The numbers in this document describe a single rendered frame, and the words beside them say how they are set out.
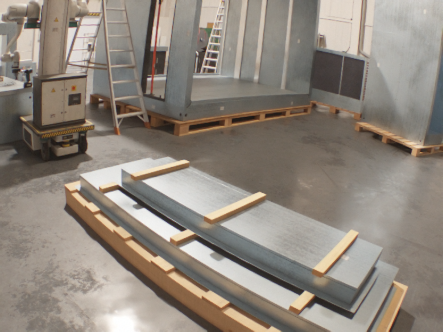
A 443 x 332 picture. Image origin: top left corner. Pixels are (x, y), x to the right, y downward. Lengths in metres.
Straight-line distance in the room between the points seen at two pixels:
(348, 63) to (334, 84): 0.66
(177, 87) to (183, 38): 0.67
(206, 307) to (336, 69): 6.98
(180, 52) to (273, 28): 3.65
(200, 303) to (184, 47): 3.40
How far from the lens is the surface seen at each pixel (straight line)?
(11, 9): 3.86
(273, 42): 7.69
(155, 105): 4.86
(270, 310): 1.51
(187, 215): 1.86
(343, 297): 1.51
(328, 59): 8.08
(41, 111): 3.45
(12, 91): 4.18
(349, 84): 7.95
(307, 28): 7.29
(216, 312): 1.59
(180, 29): 4.49
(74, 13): 4.06
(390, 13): 6.76
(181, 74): 4.43
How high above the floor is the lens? 1.23
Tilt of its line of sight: 19 degrees down
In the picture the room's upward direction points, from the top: 6 degrees clockwise
